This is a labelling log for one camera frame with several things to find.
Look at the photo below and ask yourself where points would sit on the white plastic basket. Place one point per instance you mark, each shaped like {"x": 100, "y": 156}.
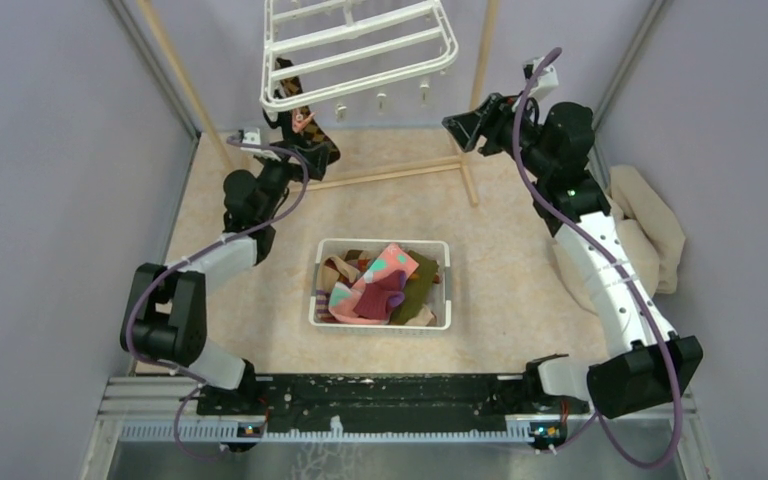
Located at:
{"x": 435, "y": 316}

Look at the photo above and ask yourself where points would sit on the beige crumpled cloth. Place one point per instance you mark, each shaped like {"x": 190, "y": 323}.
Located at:
{"x": 648, "y": 229}

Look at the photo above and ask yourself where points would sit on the brown argyle sock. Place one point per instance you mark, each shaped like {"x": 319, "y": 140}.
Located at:
{"x": 313, "y": 133}

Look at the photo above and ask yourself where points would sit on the wooden hanger rack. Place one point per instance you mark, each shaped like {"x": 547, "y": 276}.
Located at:
{"x": 194, "y": 110}

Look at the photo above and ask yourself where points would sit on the olive green striped sock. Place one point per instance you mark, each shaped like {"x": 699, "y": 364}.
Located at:
{"x": 416, "y": 290}

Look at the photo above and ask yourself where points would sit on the maroon striped beige sock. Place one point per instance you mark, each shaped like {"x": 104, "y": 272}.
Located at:
{"x": 331, "y": 271}

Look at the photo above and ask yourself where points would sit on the black sock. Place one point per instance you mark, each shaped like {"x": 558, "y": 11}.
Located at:
{"x": 281, "y": 121}

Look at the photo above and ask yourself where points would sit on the white plastic sock hanger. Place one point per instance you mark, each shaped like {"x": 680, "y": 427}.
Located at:
{"x": 322, "y": 51}

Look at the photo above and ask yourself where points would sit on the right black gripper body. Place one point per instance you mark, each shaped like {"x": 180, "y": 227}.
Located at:
{"x": 501, "y": 137}

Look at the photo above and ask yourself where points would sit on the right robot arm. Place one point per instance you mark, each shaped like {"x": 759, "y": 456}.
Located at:
{"x": 649, "y": 364}

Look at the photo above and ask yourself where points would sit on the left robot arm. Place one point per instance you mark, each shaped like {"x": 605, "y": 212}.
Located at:
{"x": 166, "y": 315}

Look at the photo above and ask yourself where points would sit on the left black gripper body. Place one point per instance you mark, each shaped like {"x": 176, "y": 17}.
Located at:
{"x": 274, "y": 176}

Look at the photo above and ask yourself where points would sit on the pink plastic clip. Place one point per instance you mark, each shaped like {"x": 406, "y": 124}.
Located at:
{"x": 300, "y": 120}

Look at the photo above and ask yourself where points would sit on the pink patterned sock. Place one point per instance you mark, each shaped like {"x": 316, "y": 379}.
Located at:
{"x": 344, "y": 297}

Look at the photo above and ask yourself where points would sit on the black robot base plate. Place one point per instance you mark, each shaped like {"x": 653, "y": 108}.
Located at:
{"x": 482, "y": 408}

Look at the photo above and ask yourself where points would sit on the aluminium frame rail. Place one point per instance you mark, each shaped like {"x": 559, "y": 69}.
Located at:
{"x": 163, "y": 408}

